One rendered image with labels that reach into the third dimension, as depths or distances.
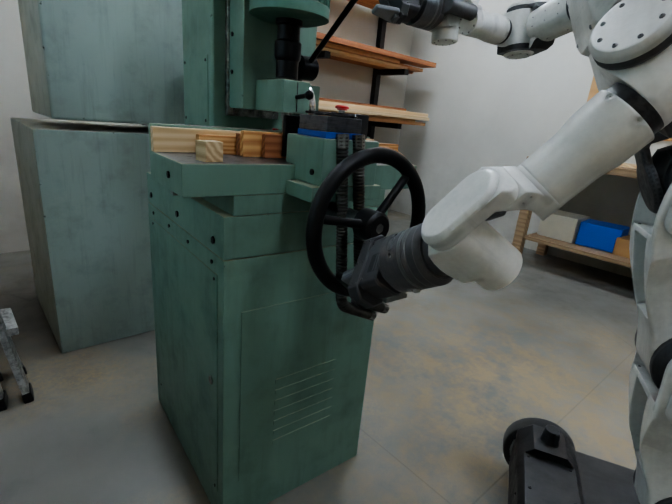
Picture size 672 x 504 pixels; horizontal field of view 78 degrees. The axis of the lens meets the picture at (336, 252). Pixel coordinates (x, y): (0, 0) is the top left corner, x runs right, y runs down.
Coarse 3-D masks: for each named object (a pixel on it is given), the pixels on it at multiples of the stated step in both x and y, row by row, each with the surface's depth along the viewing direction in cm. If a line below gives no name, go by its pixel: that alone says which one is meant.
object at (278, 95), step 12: (264, 84) 97; (276, 84) 93; (288, 84) 91; (300, 84) 93; (264, 96) 98; (276, 96) 94; (288, 96) 92; (264, 108) 98; (276, 108) 94; (288, 108) 93; (300, 108) 94
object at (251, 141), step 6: (246, 132) 89; (252, 132) 90; (258, 132) 90; (264, 132) 91; (270, 132) 92; (276, 132) 94; (246, 138) 89; (252, 138) 90; (258, 138) 91; (240, 144) 90; (246, 144) 90; (252, 144) 90; (258, 144) 91; (240, 150) 91; (246, 150) 90; (252, 150) 91; (258, 150) 92; (246, 156) 90; (252, 156) 91; (258, 156) 92
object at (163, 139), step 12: (156, 132) 83; (168, 132) 85; (180, 132) 86; (192, 132) 88; (204, 132) 89; (216, 132) 91; (228, 132) 92; (240, 132) 94; (156, 144) 84; (168, 144) 85; (180, 144) 87; (192, 144) 88
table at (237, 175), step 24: (168, 168) 77; (192, 168) 73; (216, 168) 75; (240, 168) 78; (264, 168) 81; (288, 168) 84; (384, 168) 100; (192, 192) 74; (216, 192) 76; (240, 192) 79; (264, 192) 82; (288, 192) 84; (312, 192) 78
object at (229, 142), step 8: (200, 136) 87; (208, 136) 88; (216, 136) 89; (224, 136) 90; (232, 136) 91; (224, 144) 90; (232, 144) 92; (384, 144) 118; (392, 144) 120; (224, 152) 91; (232, 152) 92
